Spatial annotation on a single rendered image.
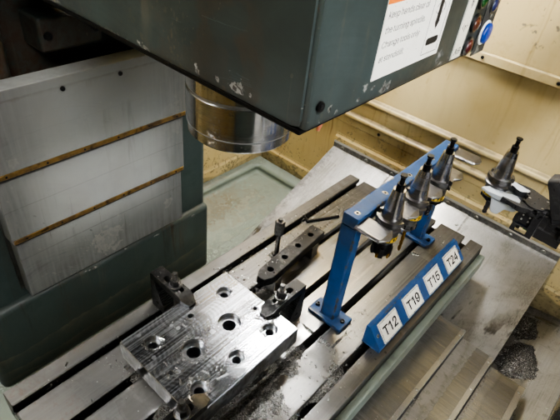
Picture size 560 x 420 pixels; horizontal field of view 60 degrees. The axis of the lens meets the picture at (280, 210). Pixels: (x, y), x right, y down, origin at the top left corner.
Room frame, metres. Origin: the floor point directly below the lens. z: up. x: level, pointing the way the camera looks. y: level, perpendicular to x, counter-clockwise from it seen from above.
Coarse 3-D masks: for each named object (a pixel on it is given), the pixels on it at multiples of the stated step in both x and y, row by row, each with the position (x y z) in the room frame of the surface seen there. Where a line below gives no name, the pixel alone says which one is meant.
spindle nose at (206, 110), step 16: (192, 80) 0.59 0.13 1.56; (192, 96) 0.59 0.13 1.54; (208, 96) 0.57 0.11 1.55; (192, 112) 0.59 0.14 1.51; (208, 112) 0.57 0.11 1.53; (224, 112) 0.56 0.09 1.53; (240, 112) 0.56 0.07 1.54; (192, 128) 0.60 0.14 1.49; (208, 128) 0.57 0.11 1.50; (224, 128) 0.56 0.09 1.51; (240, 128) 0.56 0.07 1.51; (256, 128) 0.57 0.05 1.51; (272, 128) 0.58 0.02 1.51; (208, 144) 0.57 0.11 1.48; (224, 144) 0.57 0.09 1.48; (240, 144) 0.57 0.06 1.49; (256, 144) 0.57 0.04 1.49; (272, 144) 0.59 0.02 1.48
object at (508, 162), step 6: (504, 156) 1.01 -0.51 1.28; (510, 156) 1.00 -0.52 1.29; (516, 156) 1.00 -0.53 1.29; (498, 162) 1.02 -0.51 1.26; (504, 162) 1.00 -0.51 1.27; (510, 162) 1.00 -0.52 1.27; (498, 168) 1.00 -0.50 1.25; (504, 168) 1.00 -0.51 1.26; (510, 168) 0.99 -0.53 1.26; (498, 174) 1.00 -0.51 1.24; (504, 174) 0.99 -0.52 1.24; (510, 174) 0.99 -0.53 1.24
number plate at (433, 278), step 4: (436, 264) 0.96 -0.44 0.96; (432, 268) 0.94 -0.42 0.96; (436, 268) 0.95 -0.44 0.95; (428, 272) 0.93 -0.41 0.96; (432, 272) 0.94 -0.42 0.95; (436, 272) 0.94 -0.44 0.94; (440, 272) 0.95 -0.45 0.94; (424, 276) 0.91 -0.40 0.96; (428, 276) 0.92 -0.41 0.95; (432, 276) 0.93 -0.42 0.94; (436, 276) 0.94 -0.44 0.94; (440, 276) 0.95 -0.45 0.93; (424, 280) 0.90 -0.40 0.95; (428, 280) 0.91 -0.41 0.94; (432, 280) 0.92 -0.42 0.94; (436, 280) 0.93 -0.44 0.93; (440, 280) 0.94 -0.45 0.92; (428, 284) 0.90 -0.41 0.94; (432, 284) 0.91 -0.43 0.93; (436, 284) 0.92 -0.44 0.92; (428, 288) 0.89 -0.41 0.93; (432, 288) 0.90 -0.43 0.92; (428, 292) 0.89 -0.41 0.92
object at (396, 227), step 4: (380, 208) 0.82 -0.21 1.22; (380, 212) 0.80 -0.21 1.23; (376, 216) 0.80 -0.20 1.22; (380, 216) 0.79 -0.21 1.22; (404, 216) 0.80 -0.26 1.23; (376, 220) 0.80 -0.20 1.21; (380, 220) 0.78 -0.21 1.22; (384, 220) 0.78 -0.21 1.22; (404, 220) 0.79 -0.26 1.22; (384, 224) 0.77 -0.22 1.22; (388, 224) 0.77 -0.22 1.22; (392, 224) 0.77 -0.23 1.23; (396, 224) 0.77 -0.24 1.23; (400, 224) 0.77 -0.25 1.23; (392, 228) 0.77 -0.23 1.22; (396, 228) 0.77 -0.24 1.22; (392, 232) 0.77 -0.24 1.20; (396, 232) 0.77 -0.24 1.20
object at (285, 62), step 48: (48, 0) 0.72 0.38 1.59; (96, 0) 0.63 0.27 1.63; (144, 0) 0.57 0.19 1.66; (192, 0) 0.52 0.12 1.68; (240, 0) 0.48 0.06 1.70; (288, 0) 0.44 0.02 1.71; (336, 0) 0.44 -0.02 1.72; (384, 0) 0.50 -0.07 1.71; (144, 48) 0.58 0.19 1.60; (192, 48) 0.52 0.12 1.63; (240, 48) 0.47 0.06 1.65; (288, 48) 0.44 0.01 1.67; (336, 48) 0.45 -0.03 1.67; (240, 96) 0.47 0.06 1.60; (288, 96) 0.43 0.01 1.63; (336, 96) 0.46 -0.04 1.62
